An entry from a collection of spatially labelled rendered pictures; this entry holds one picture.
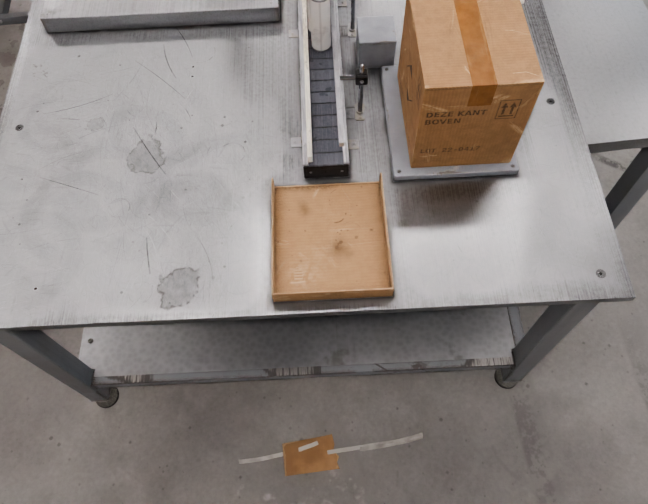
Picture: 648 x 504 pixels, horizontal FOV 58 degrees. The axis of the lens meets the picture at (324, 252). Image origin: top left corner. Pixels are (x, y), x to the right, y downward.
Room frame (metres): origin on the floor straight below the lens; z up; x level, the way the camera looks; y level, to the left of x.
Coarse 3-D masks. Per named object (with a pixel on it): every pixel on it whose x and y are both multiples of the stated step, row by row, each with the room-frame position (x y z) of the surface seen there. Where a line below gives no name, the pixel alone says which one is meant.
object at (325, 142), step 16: (320, 64) 1.14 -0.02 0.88; (320, 80) 1.09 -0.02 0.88; (320, 96) 1.03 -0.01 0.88; (320, 112) 0.98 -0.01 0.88; (336, 112) 0.98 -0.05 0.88; (320, 128) 0.93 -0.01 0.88; (336, 128) 0.93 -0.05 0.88; (320, 144) 0.88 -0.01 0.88; (336, 144) 0.88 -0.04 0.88; (320, 160) 0.83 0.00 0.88; (336, 160) 0.83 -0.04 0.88
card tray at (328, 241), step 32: (288, 192) 0.78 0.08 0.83; (320, 192) 0.77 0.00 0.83; (352, 192) 0.77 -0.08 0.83; (288, 224) 0.69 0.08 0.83; (320, 224) 0.68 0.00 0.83; (352, 224) 0.68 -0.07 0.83; (384, 224) 0.67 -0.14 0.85; (288, 256) 0.61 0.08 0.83; (320, 256) 0.60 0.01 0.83; (352, 256) 0.60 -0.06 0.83; (384, 256) 0.59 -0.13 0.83; (288, 288) 0.53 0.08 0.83; (320, 288) 0.52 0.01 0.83; (352, 288) 0.52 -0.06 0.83; (384, 288) 0.50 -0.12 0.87
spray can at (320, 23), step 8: (312, 0) 1.19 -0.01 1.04; (320, 0) 1.19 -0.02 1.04; (328, 0) 1.20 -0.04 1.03; (312, 8) 1.19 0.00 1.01; (320, 8) 1.19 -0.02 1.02; (328, 8) 1.20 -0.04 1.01; (312, 16) 1.19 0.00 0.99; (320, 16) 1.19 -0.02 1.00; (328, 16) 1.20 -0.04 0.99; (312, 24) 1.20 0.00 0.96; (320, 24) 1.19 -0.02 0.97; (328, 24) 1.19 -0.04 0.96; (312, 32) 1.20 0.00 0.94; (320, 32) 1.19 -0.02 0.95; (328, 32) 1.19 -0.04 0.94; (312, 40) 1.20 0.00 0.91; (320, 40) 1.19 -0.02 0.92; (328, 40) 1.19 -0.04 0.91; (320, 48) 1.19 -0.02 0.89; (328, 48) 1.19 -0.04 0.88
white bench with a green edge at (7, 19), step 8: (0, 0) 2.35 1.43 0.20; (8, 0) 2.37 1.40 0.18; (0, 8) 2.29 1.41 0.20; (8, 8) 2.33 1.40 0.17; (0, 16) 2.24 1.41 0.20; (8, 16) 2.24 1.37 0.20; (16, 16) 2.24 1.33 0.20; (24, 16) 2.24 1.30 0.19; (0, 24) 2.23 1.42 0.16; (8, 24) 2.23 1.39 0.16
